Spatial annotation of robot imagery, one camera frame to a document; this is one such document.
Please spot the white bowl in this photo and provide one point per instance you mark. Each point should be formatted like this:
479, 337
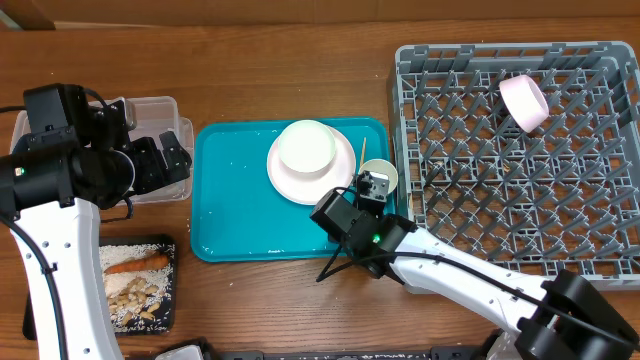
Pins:
306, 146

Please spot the teal plastic tray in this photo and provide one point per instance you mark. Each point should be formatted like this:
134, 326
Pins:
237, 214

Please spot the clear plastic bin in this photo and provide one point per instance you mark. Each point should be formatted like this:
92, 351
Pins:
165, 115

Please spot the white paper cup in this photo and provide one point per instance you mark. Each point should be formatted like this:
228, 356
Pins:
385, 167

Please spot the wooden chopstick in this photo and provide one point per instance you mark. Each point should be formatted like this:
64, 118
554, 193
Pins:
363, 153

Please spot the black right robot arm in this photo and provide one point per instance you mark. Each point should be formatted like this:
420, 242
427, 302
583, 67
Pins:
538, 318

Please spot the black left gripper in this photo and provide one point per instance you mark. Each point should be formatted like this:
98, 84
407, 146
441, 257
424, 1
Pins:
155, 173

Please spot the grey dishwasher rack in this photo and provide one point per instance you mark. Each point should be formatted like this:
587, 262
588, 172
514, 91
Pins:
562, 197

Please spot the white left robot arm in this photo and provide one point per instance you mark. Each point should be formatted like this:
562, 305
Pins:
60, 252

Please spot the white plate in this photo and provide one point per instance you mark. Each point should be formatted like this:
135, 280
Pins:
309, 189

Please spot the pink bowl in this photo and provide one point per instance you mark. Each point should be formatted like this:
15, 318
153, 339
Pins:
524, 101

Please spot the orange carrot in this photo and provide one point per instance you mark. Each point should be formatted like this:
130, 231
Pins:
150, 263

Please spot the rice and peanut scraps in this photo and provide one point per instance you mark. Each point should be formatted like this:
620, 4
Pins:
137, 290

